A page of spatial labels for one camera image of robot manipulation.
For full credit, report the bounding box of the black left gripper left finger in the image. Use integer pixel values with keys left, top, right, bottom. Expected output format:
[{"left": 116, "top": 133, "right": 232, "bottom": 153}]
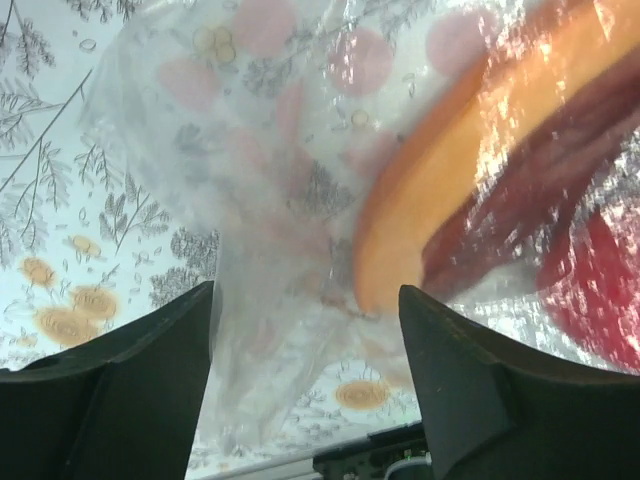
[{"left": 1, "top": 281, "right": 215, "bottom": 479}]

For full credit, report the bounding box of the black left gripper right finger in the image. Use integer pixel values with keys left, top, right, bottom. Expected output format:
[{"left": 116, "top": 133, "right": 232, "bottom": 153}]
[{"left": 399, "top": 286, "right": 639, "bottom": 479}]

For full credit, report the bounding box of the red fake tomato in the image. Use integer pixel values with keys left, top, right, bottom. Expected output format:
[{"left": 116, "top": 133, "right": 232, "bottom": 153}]
[{"left": 536, "top": 212, "right": 639, "bottom": 371}]

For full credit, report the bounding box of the clear zip top bag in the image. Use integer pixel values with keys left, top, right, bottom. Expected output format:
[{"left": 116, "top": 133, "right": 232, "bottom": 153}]
[{"left": 82, "top": 1, "right": 639, "bottom": 451}]

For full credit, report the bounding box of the floral patterned tablecloth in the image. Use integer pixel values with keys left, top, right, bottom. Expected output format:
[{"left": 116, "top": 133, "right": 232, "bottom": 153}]
[{"left": 0, "top": 0, "right": 426, "bottom": 480}]

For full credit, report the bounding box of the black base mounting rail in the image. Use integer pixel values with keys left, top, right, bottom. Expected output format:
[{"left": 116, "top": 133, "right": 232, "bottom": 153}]
[{"left": 313, "top": 423, "right": 434, "bottom": 480}]

